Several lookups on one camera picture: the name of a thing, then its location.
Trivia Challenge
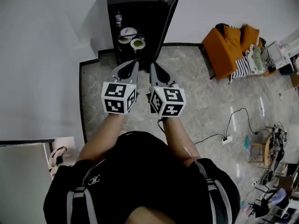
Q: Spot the grey shoulder strap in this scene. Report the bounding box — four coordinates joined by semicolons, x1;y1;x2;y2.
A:
66;187;99;224
193;159;232;224

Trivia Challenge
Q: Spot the person's face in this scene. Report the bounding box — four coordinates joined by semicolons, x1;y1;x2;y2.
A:
125;206;187;224

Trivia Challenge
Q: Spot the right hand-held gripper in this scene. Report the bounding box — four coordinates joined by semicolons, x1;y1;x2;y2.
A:
147;63;187;118

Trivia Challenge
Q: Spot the black and white striped blanket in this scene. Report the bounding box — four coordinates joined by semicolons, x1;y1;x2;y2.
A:
228;55;267;84

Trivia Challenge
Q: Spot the person's right forearm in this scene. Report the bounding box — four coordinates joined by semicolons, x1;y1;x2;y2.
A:
162;117;201;167

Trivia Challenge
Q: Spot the plate of green peas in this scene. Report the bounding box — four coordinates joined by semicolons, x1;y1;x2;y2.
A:
130;38;146;50

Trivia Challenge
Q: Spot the person's left forearm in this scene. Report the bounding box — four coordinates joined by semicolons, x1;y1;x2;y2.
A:
78;113;128;162

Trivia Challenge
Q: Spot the white appliance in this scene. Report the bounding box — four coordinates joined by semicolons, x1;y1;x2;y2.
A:
266;40;295;76

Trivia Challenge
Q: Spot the orange cushion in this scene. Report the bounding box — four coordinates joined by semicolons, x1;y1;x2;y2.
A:
223;25;242;53
240;24;260;53

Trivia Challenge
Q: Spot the grey right shoulder strap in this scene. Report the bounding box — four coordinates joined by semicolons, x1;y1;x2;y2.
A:
193;159;232;224

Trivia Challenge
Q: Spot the long black power cable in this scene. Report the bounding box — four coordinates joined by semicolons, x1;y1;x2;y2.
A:
225;108;260;140

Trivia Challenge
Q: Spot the black striped garment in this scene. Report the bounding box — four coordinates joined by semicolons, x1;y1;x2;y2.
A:
214;23;241;32

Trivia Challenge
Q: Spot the short black power cable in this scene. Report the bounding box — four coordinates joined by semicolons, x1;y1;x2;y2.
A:
193;133;225;146

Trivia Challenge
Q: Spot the beige bag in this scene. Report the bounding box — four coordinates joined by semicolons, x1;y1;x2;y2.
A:
48;146;68;169

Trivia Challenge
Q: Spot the thin white cable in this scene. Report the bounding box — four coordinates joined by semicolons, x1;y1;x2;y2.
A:
183;146;204;170

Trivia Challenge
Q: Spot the pale green cloth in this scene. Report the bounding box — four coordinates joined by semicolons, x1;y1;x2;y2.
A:
245;43;267;74

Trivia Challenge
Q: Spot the grey left shoulder strap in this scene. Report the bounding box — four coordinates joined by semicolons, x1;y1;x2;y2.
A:
66;187;99;224

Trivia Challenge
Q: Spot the red-capped drink bottle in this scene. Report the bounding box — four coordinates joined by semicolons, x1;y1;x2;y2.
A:
115;10;123;28

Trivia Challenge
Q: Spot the tangle of cables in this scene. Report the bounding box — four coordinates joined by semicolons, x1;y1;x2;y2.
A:
268;121;288;170

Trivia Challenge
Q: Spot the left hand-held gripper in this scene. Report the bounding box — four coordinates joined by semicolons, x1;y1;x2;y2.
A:
101;60;140;115

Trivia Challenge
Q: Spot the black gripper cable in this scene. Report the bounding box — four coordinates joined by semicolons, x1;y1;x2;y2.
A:
157;117;165;134

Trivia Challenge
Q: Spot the person's black shirt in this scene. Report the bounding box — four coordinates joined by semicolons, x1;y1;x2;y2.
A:
43;131;241;224

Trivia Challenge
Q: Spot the orange sofa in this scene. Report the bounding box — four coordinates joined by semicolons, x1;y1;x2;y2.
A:
202;23;278;80

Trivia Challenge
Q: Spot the plate of white block food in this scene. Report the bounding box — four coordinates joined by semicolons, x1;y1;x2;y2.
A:
120;27;138;39

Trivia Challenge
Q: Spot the wooden stool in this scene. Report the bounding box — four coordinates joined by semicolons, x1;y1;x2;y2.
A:
249;126;275;168

